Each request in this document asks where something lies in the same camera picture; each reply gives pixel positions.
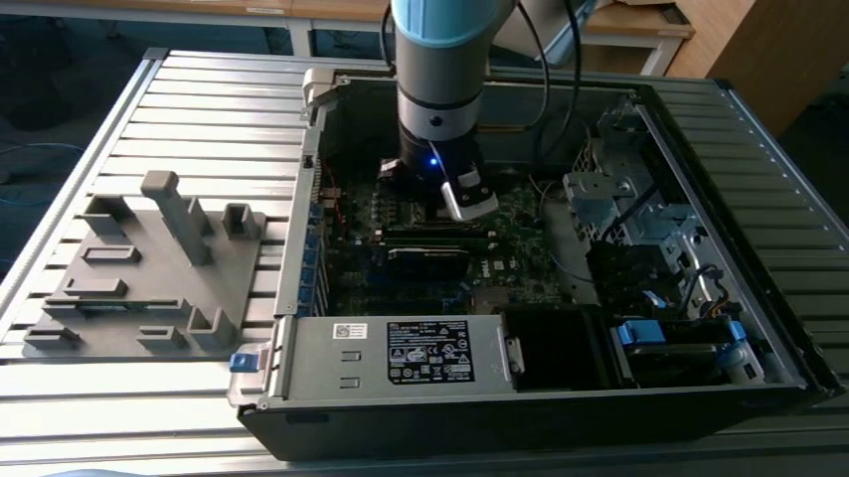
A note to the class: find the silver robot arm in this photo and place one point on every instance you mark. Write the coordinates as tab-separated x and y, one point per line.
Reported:
439	74

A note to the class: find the CPU socket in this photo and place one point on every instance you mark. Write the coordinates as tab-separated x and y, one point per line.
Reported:
419	218

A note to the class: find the black graphics card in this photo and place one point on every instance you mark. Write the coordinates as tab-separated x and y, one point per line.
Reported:
428	268

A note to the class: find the green motherboard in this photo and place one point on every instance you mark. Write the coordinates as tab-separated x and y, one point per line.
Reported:
524	258

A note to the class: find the silver metal drive cage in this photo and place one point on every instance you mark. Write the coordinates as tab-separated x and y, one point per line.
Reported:
591	189

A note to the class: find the grey slanted plate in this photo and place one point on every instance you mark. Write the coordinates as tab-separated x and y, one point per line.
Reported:
571	248

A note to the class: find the small chipset heatsink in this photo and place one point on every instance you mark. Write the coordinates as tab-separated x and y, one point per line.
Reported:
491	296

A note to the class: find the grey power supply unit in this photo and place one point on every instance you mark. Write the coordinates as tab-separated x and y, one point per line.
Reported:
318	367

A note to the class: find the grey parts rack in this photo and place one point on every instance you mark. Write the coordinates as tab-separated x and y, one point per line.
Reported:
166	278

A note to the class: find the wooden desk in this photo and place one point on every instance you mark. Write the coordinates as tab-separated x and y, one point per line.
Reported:
200	6

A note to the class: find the hard disk in blue carrier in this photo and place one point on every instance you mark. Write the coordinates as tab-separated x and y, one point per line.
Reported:
640	332

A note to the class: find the blue case latch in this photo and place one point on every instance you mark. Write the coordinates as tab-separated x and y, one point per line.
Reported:
242	363

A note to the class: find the black PC case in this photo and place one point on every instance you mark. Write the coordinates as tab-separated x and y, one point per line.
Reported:
465	432

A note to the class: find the green RAM stick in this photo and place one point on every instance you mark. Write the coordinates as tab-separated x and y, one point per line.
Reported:
106	309

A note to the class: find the wooden cabinet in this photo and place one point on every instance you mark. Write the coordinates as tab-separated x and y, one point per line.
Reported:
763	49

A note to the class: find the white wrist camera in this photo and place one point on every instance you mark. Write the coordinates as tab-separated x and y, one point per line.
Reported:
472	206

